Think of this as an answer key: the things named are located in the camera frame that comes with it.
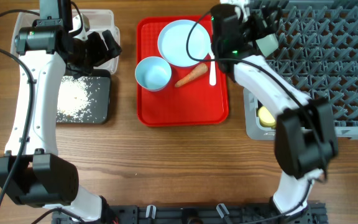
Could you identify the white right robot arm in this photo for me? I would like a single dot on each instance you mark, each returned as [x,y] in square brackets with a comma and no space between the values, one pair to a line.
[305,137]

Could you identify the red plastic tray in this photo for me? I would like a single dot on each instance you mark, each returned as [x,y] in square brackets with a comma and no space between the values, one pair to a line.
[192,104]

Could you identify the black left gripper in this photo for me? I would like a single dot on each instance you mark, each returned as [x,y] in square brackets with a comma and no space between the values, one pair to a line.
[100,54]

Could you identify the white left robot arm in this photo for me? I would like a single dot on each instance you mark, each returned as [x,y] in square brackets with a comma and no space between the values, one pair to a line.
[31,171]

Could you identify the orange carrot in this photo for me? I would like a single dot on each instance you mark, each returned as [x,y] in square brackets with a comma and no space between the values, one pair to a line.
[198,71]

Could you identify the black waste tray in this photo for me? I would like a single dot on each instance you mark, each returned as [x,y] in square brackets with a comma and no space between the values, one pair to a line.
[85,96]

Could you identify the grey dishwasher rack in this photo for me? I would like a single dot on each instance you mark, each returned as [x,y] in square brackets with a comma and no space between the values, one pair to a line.
[318,54]

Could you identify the clear plastic bin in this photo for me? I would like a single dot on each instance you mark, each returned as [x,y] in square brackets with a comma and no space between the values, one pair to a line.
[100,20]

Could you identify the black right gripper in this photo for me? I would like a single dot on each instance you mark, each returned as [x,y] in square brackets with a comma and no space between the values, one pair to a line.
[257,33]

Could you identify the yellow plastic cup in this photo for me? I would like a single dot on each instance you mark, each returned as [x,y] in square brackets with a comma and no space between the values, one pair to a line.
[265,118]

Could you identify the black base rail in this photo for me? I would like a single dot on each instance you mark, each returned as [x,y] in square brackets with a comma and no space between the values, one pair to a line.
[314,213]

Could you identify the white rice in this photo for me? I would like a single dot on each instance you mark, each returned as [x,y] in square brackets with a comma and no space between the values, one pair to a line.
[76,98]

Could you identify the light blue bowl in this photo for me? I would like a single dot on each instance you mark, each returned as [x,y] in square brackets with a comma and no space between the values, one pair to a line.
[153,73]

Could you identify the mint green bowl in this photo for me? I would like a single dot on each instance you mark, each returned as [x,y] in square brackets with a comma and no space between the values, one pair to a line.
[268,44]

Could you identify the large light blue plate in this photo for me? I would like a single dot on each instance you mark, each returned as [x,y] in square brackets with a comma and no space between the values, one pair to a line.
[173,43]

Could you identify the white plastic spoon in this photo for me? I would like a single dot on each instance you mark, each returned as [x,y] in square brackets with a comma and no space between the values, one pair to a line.
[212,70]

